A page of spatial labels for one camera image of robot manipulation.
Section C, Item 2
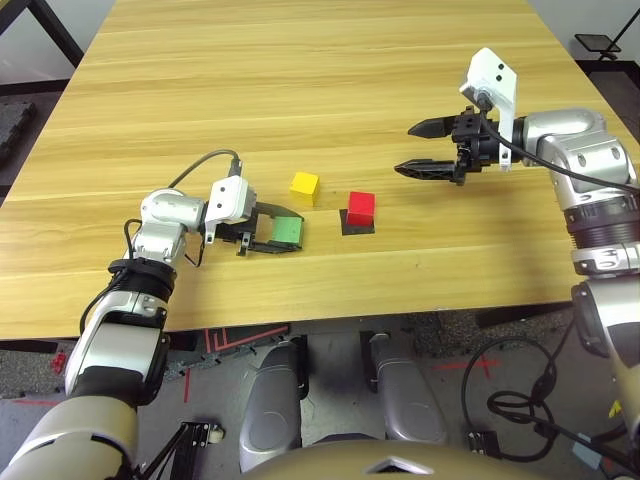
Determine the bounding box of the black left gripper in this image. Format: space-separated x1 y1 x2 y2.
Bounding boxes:
214 201 305 257

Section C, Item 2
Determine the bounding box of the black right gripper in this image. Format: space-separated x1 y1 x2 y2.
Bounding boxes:
393 105 501 186

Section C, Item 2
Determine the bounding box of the green wooden block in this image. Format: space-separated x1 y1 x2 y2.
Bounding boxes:
269 216 305 249

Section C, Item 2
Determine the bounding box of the yellow wooden block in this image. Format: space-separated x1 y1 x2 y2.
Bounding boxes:
289 171 321 206

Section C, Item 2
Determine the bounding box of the red wooden block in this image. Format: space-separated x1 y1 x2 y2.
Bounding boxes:
346 191 376 227

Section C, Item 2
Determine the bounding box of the black square tape marker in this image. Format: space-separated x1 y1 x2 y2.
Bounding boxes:
339 208 376 236

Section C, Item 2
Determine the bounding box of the black mat with red lines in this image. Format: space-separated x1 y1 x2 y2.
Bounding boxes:
202 324 292 354

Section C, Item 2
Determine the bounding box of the grey robot left leg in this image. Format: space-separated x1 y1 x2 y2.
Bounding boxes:
238 335 311 474

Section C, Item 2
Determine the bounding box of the grey robot leg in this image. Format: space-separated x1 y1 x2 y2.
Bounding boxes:
238 335 311 474
359 330 449 446

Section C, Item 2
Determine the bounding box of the black stand with plate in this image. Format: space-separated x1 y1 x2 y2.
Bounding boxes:
574 9 640 61

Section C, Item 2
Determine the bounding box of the grey robot right leg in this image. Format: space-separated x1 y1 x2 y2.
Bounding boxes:
359 330 449 446

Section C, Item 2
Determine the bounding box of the black floor box with screws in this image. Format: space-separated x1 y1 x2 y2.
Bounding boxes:
177 421 224 449

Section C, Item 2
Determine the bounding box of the red tape cross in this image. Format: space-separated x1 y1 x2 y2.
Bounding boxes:
432 352 501 374

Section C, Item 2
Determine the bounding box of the olive robot torso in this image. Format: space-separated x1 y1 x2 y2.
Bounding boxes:
239 438 551 480

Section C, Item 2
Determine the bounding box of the black foam floor tile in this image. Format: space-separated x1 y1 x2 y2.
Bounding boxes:
0 99 37 161

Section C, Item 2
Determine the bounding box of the small grey blue box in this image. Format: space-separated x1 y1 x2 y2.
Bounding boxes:
572 439 601 469

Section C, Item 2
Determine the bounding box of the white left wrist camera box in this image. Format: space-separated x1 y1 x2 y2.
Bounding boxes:
202 177 257 244

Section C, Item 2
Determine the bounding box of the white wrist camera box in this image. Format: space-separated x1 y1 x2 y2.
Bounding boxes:
202 177 257 244
458 47 519 173

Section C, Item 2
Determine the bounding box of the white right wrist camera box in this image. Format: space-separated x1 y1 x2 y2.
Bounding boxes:
458 47 519 173

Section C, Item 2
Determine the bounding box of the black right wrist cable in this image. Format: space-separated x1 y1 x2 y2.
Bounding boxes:
474 92 640 194

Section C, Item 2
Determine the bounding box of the black looped floor cable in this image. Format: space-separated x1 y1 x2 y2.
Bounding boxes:
459 337 640 471

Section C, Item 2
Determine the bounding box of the black metal frame bar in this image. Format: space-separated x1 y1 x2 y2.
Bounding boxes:
0 0 86 66

